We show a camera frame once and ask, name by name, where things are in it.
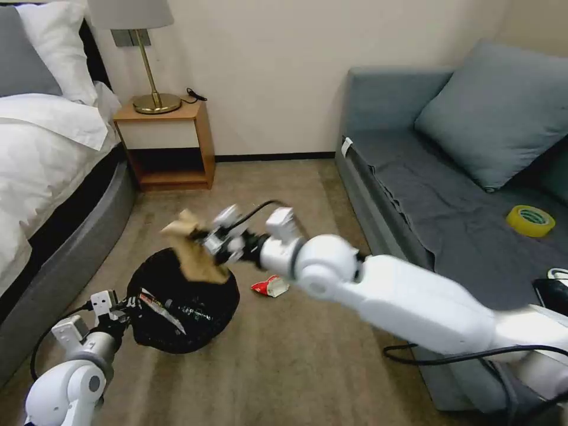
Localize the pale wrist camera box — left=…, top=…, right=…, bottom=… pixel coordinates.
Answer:
left=88, top=290, right=118, bottom=318
left=212, top=204, right=240, bottom=230

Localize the red and black wrapper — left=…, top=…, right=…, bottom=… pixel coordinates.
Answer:
left=138, top=291, right=187, bottom=336

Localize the yellow tape roll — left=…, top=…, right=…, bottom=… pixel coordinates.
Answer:
left=506, top=205, right=556, bottom=240

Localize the black mesh trash bin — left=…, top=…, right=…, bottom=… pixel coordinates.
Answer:
left=125, top=247, right=241, bottom=355

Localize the grey sofa sheet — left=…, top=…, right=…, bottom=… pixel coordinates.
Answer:
left=349, top=127, right=568, bottom=321

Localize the wooden nightstand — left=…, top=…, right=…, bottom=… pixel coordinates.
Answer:
left=112, top=95, right=217, bottom=192

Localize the black device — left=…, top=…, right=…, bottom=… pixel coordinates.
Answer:
left=531, top=267, right=568, bottom=317

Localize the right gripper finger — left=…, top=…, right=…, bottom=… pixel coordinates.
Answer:
left=208, top=249, right=236, bottom=269
left=189, top=227, right=228, bottom=253

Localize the brown paper bag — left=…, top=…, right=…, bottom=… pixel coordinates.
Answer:
left=160, top=209, right=232, bottom=285

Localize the grey pillow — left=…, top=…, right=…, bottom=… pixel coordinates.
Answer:
left=0, top=6, right=63, bottom=99

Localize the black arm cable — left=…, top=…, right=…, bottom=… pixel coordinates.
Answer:
left=30, top=305, right=95, bottom=383
left=382, top=343, right=568, bottom=426

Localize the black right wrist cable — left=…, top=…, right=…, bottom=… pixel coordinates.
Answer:
left=230, top=199, right=295, bottom=228

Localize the black headboard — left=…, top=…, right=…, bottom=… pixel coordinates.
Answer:
left=81, top=17, right=112, bottom=86

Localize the brass table lamp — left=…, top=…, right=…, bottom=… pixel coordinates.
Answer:
left=86, top=0, right=183, bottom=115

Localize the grey wall switch plate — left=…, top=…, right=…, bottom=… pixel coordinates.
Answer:
left=110, top=28, right=153, bottom=48

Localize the red and white wrapper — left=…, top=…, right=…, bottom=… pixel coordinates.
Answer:
left=250, top=275, right=291, bottom=298

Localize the white duvet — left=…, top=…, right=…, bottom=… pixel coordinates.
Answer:
left=0, top=81, right=123, bottom=299

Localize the grey-blue cushion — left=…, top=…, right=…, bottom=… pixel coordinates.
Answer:
left=414, top=39, right=568, bottom=193

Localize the black bottle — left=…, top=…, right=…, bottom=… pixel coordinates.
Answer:
left=163, top=299, right=222, bottom=321

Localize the grey bed frame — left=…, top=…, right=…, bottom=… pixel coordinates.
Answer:
left=0, top=145, right=137, bottom=388

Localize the white pillow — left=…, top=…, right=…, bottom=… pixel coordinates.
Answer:
left=15, top=0, right=99, bottom=108

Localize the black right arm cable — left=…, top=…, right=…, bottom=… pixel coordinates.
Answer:
left=382, top=343, right=568, bottom=426

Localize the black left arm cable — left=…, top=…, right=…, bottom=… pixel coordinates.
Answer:
left=30, top=305, right=95, bottom=383

